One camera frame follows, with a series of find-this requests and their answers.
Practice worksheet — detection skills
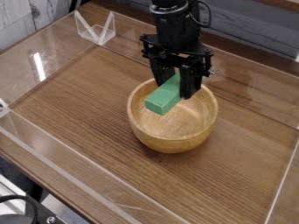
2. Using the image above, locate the clear acrylic corner bracket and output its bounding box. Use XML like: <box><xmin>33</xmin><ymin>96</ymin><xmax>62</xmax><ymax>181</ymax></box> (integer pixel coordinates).
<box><xmin>74</xmin><ymin>11</ymin><xmax>117</xmax><ymax>46</ymax></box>

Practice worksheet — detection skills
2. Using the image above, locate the green rectangular block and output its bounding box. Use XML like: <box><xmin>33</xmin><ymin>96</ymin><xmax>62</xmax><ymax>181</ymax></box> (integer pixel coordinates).
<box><xmin>145</xmin><ymin>73</ymin><xmax>182</xmax><ymax>116</ymax></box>

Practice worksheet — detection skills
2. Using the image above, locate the brown wooden bowl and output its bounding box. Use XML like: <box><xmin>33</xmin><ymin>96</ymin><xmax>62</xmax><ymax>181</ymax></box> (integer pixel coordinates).
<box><xmin>126</xmin><ymin>79</ymin><xmax>220</xmax><ymax>154</ymax></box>

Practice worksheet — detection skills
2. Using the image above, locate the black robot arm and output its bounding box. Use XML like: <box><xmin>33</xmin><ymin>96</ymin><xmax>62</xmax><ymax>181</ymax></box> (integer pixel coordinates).
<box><xmin>141</xmin><ymin>0</ymin><xmax>214</xmax><ymax>99</ymax></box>

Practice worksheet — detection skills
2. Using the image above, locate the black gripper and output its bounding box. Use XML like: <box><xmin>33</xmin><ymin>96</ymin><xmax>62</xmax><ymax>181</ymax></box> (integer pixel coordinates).
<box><xmin>141</xmin><ymin>10</ymin><xmax>214</xmax><ymax>100</ymax></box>

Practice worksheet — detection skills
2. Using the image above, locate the black metal mount with bolt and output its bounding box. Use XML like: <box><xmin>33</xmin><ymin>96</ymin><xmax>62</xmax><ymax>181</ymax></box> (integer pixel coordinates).
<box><xmin>25</xmin><ymin>203</ymin><xmax>67</xmax><ymax>224</ymax></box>

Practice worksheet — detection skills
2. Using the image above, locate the black cable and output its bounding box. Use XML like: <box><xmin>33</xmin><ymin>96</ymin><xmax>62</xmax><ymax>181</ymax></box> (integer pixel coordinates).
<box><xmin>0</xmin><ymin>194</ymin><xmax>41</xmax><ymax>224</ymax></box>

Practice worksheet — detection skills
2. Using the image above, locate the clear acrylic tray wall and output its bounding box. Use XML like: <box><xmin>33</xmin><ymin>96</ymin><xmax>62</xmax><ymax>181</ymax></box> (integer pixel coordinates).
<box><xmin>0</xmin><ymin>4</ymin><xmax>299</xmax><ymax>224</ymax></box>

